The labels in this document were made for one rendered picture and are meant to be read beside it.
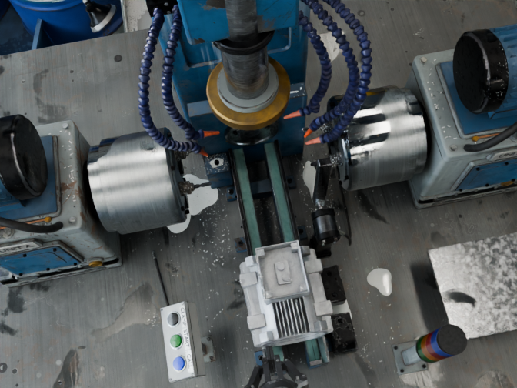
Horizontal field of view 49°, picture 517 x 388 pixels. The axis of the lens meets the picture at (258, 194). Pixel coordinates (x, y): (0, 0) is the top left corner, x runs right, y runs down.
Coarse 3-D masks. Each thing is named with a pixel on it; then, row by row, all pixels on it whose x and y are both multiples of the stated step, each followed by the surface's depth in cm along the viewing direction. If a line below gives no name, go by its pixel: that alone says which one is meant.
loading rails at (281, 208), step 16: (272, 144) 163; (240, 160) 162; (272, 160) 162; (240, 176) 160; (272, 176) 160; (288, 176) 170; (256, 192) 166; (272, 192) 164; (288, 192) 157; (240, 208) 156; (288, 208) 157; (256, 224) 155; (288, 224) 155; (240, 240) 163; (256, 240) 153; (288, 240) 153; (256, 352) 153; (320, 352) 142
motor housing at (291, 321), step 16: (256, 272) 135; (256, 288) 134; (320, 288) 134; (256, 304) 133; (272, 304) 130; (288, 304) 128; (304, 304) 129; (272, 320) 130; (288, 320) 127; (304, 320) 127; (256, 336) 132; (288, 336) 127; (304, 336) 141
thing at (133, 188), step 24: (120, 144) 139; (144, 144) 138; (96, 168) 137; (120, 168) 136; (144, 168) 135; (168, 168) 136; (96, 192) 136; (120, 192) 135; (144, 192) 136; (168, 192) 136; (120, 216) 138; (144, 216) 139; (168, 216) 141
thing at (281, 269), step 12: (264, 252) 132; (276, 252) 132; (288, 252) 132; (300, 252) 129; (264, 264) 131; (276, 264) 130; (288, 264) 130; (300, 264) 131; (264, 276) 130; (276, 276) 129; (288, 276) 128; (300, 276) 130; (264, 288) 126; (276, 288) 129; (288, 288) 129; (300, 288) 126; (264, 300) 129; (276, 300) 128
